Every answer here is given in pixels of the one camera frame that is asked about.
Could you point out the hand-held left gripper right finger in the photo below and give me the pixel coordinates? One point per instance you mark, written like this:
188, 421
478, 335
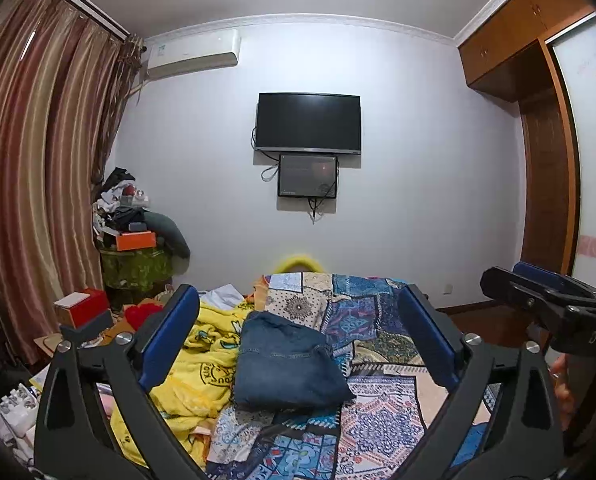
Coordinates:
428, 340

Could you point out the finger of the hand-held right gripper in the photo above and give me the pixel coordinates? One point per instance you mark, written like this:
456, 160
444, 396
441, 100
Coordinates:
500, 285
540, 272

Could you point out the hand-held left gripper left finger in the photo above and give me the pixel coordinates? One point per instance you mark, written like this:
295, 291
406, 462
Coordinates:
170, 340

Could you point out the blue denim jacket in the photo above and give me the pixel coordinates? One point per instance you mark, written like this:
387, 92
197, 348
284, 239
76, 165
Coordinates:
283, 365

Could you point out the pile of clothes and clutter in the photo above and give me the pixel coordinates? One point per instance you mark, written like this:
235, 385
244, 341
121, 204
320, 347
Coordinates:
120, 200

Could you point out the person's right hand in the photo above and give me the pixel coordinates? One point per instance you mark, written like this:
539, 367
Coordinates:
560, 385

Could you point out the red plush cloth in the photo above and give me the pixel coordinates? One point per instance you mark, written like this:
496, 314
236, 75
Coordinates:
145, 315

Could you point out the yellow printed blanket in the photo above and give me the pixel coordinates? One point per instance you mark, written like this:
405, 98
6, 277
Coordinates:
202, 360

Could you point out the white cloth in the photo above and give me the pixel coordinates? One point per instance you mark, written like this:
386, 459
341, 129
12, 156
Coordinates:
222, 297

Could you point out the blue patchwork blanket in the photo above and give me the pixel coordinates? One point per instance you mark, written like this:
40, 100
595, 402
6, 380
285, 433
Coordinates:
378, 400

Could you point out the green patterned table cover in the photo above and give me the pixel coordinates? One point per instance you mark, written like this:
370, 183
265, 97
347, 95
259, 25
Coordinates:
135, 270

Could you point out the red box with white lid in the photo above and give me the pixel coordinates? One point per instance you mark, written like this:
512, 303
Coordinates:
85, 307

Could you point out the wooden door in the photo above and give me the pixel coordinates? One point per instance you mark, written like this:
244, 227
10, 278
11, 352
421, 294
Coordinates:
548, 170

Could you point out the orange box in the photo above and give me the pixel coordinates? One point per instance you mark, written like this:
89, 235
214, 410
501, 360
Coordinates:
135, 241

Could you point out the yellow round object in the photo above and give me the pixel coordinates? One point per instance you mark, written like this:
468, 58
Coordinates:
296, 263

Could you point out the brown striped curtain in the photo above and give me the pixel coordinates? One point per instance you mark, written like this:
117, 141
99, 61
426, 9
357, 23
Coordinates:
37, 160

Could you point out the wooden wardrobe with white door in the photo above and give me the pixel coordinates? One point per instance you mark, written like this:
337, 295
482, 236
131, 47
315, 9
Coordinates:
528, 30

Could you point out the white air conditioner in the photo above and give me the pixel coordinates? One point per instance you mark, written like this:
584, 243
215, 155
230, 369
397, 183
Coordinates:
192, 55

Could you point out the small black wall monitor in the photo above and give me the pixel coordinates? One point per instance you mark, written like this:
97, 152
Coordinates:
307, 175

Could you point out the black wall television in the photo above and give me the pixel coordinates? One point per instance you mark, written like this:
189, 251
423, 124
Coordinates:
308, 120

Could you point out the curtain rail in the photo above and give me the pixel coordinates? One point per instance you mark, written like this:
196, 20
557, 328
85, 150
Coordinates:
77, 0

